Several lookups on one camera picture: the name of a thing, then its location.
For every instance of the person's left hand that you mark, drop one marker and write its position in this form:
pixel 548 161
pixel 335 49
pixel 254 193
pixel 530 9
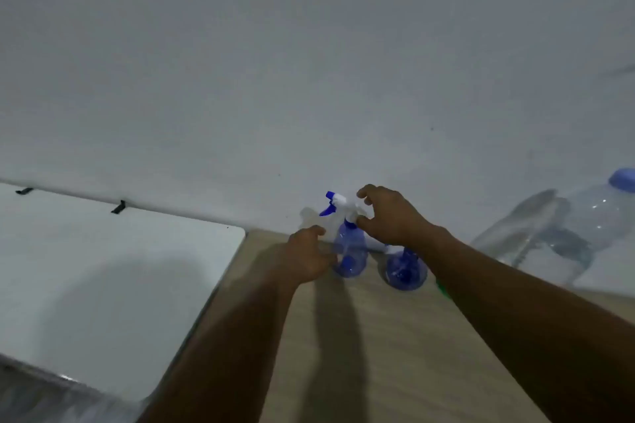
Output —
pixel 305 259

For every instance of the person's right hand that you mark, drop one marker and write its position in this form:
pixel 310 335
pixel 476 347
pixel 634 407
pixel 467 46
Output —
pixel 397 222

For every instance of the green plastic funnel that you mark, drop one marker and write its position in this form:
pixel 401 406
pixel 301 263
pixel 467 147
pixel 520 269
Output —
pixel 443 290

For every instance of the clear plastic water bottle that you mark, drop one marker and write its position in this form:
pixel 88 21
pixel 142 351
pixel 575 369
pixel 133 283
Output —
pixel 595 224

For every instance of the person's left forearm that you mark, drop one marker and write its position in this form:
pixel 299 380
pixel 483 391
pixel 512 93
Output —
pixel 233 353

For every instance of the person's right forearm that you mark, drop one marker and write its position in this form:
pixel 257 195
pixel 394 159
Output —
pixel 536 328

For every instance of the wooden table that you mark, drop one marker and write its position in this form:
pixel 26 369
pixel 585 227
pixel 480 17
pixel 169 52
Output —
pixel 397 363

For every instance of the white side table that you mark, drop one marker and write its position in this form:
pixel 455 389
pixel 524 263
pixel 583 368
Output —
pixel 99 264

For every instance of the black wall clip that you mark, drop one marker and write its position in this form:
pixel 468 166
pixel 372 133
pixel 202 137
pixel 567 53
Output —
pixel 118 207
pixel 24 190

